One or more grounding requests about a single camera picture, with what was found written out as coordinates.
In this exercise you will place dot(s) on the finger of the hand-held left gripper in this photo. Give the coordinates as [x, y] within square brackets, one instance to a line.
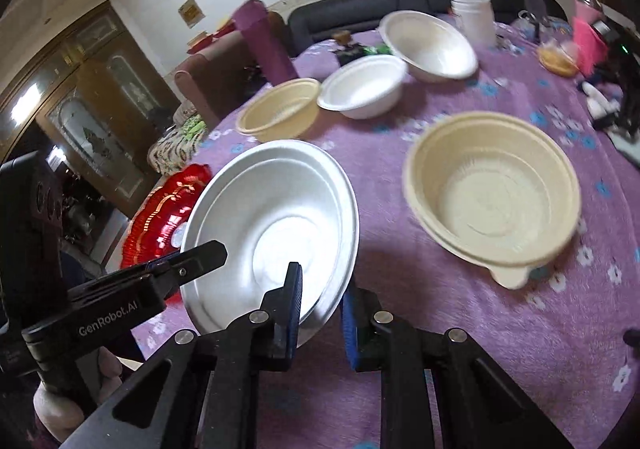
[192, 261]

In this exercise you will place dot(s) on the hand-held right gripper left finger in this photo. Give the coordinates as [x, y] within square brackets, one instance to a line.
[294, 309]

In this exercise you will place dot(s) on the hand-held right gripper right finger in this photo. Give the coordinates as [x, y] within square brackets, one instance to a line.
[351, 329]

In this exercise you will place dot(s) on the large white foam bowl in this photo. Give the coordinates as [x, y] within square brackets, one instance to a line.
[432, 46]
[280, 224]

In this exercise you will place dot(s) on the person's left hand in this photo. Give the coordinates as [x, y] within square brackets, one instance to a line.
[60, 419]

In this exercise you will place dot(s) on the red scalloped plate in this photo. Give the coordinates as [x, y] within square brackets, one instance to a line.
[160, 219]

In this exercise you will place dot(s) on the green patterned cushion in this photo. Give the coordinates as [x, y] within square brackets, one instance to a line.
[175, 144]

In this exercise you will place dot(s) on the wooden glass-door cabinet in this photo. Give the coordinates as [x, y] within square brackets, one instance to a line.
[75, 109]

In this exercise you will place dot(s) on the small beige plastic bowl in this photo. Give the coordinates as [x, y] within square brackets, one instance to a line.
[280, 109]

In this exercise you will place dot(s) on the purple floral tablecloth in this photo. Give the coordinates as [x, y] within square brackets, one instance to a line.
[390, 149]

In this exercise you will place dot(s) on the large beige plastic bowl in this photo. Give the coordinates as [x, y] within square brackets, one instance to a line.
[492, 189]

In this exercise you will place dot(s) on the purple rolled mat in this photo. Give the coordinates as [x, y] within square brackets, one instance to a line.
[262, 39]

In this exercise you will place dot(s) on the small white foam bowl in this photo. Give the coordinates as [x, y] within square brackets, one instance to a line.
[362, 84]

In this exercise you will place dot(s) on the green snack packet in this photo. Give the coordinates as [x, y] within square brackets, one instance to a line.
[375, 50]

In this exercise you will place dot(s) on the black sofa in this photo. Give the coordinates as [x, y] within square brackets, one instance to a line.
[360, 4]

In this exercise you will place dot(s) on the white plastic jar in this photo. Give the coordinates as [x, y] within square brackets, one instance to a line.
[472, 19]

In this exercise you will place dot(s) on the orange food in clear bag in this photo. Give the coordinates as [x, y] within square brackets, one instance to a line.
[557, 59]

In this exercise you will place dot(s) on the black slotted spatula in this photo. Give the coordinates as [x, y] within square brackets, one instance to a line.
[534, 11]

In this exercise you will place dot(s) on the pink sleeved bottle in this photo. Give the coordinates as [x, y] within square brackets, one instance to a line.
[587, 46]

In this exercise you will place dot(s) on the yellow wall sticker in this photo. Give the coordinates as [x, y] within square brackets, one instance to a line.
[191, 10]

